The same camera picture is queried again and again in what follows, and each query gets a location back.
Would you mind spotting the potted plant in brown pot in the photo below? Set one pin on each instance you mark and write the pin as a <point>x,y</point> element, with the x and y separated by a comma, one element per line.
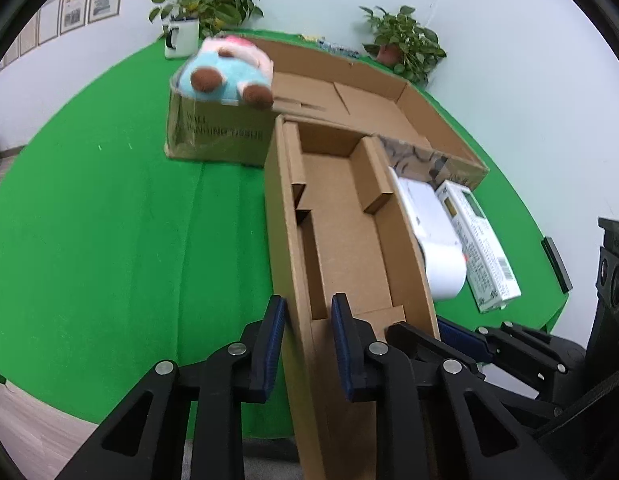
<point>404,40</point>

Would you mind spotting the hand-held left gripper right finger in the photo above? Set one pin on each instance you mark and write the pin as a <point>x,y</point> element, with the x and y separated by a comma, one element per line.
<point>342,347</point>

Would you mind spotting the white paper roll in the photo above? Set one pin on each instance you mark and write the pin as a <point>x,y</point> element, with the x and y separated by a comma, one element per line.
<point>437,240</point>

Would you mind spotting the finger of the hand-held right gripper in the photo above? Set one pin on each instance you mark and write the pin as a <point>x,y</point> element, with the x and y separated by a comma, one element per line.
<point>414,341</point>
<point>462,336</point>

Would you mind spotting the green tablecloth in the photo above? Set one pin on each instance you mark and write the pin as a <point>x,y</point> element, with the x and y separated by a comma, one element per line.
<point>119,230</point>

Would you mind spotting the large open cardboard box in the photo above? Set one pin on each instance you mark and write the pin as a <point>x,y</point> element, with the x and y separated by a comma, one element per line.
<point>369,100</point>

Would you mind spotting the flat black device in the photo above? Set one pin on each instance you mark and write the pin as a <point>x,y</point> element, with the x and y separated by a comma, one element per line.
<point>557,264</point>

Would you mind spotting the white enamel mug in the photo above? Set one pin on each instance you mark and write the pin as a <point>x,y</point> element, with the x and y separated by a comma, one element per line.
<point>182,37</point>

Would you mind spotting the white and green carton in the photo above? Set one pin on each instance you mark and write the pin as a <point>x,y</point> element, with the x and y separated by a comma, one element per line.
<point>482,245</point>

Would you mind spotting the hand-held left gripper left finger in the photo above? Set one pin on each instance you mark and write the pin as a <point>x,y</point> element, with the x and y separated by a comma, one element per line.
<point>271,347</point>

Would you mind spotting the colourful printed packets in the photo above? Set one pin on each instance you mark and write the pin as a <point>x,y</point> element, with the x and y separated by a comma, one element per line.
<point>334,46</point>

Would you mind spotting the blue and pink plush toy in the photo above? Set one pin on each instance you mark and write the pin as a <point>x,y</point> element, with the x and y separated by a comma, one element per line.
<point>224,72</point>

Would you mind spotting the narrow cardboard box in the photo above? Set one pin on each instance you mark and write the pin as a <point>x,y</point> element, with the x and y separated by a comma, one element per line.
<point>342,220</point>

